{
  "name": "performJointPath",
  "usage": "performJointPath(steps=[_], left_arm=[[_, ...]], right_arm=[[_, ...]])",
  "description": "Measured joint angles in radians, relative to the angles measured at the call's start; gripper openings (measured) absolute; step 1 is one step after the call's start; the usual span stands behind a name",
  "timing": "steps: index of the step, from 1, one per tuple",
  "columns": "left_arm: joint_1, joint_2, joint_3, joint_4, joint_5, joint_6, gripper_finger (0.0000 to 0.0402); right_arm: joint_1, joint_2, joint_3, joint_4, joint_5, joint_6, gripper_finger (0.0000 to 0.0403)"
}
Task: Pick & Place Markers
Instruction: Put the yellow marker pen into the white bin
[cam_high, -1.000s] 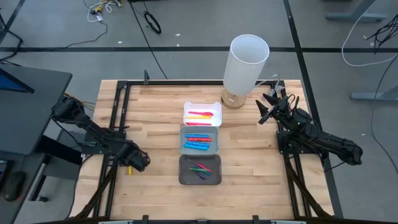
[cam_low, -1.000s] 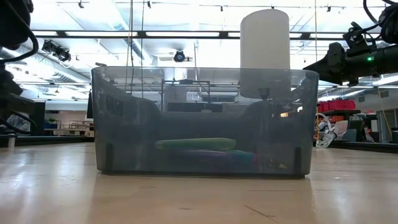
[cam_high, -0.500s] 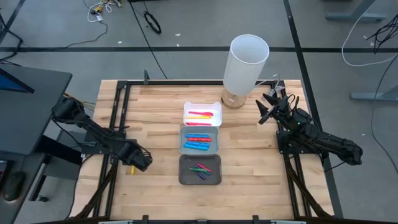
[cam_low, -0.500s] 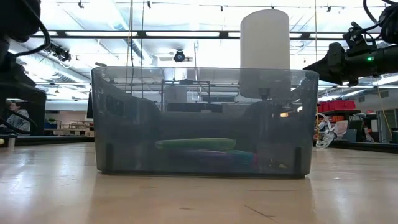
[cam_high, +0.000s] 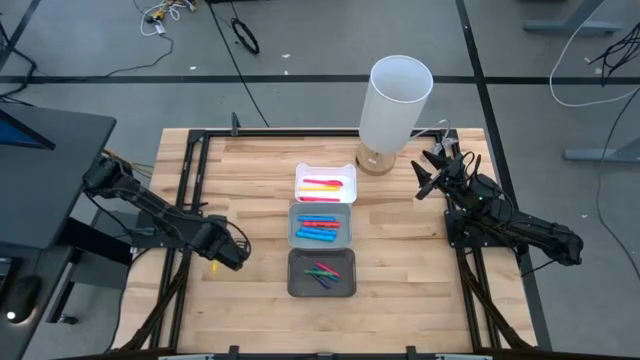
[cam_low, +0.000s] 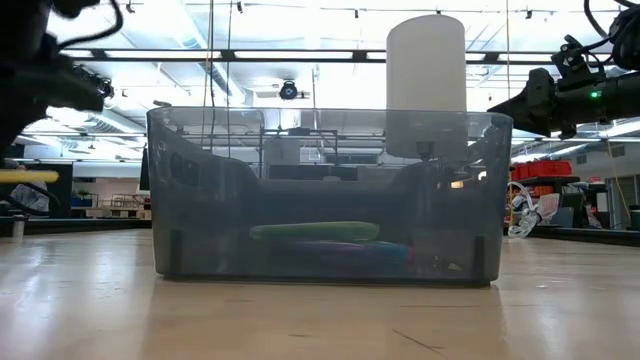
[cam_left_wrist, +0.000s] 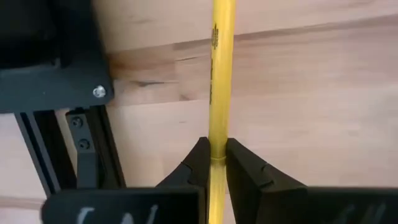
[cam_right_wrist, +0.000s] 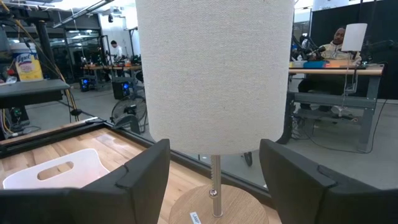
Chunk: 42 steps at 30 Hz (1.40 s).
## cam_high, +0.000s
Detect white floor cable bundle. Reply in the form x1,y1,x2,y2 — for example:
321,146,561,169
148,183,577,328
132,0,197,39

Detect white lamp with wooden base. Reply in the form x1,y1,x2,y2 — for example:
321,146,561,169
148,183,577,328
354,54,435,177

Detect black cable coil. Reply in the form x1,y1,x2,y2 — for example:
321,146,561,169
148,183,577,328
230,17,261,56

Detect computer monitor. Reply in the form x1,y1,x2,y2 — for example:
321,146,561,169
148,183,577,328
0,108,57,152

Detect yellow cables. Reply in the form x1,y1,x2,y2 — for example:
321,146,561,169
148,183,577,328
102,148,155,177

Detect long black floor cable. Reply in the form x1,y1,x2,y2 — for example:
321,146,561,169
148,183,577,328
205,0,271,129

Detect white lamp cable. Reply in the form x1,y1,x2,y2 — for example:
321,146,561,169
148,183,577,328
409,118,460,157

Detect dark smoky transparent bin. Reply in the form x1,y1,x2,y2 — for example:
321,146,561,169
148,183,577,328
286,247,358,299

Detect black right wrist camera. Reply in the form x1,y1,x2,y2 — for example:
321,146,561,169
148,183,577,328
447,152,484,189

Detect black cable tangle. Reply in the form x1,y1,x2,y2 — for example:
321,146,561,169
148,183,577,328
588,22,640,86

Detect curved black floor cable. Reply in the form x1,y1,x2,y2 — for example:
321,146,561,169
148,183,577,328
594,87,640,281

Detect white plastic bin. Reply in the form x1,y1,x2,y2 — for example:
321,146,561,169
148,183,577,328
293,162,358,205

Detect black computer mouse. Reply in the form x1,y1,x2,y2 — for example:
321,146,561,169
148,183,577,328
4,275,42,325

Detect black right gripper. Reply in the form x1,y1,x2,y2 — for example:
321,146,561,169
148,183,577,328
412,150,501,211

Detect black aluminium rig frame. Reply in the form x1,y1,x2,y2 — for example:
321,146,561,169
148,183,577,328
112,127,539,360

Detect grey desk leg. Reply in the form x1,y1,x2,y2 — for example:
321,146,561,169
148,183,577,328
522,0,624,37
563,135,640,164

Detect grey plastic bin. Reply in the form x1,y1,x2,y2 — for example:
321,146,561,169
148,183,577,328
287,201,354,251

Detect pink thin marker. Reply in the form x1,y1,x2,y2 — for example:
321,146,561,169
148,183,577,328
314,261,342,279

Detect black desk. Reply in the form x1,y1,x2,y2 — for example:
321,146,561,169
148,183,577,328
0,102,118,251

